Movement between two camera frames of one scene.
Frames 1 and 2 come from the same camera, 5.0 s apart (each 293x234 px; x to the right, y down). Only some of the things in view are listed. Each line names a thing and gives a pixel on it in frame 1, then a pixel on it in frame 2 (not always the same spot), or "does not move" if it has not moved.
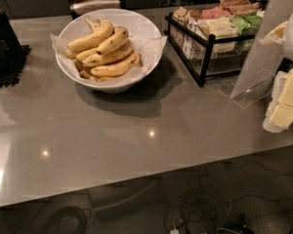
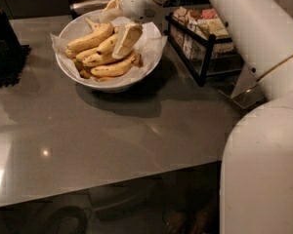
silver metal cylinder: x=83 y=7 does not move
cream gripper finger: x=275 y=36 to x=112 y=11
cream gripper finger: x=286 y=100 to x=125 y=38
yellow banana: x=120 y=35 does not move
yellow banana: x=117 y=68 does not move
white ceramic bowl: x=108 y=50 does not move
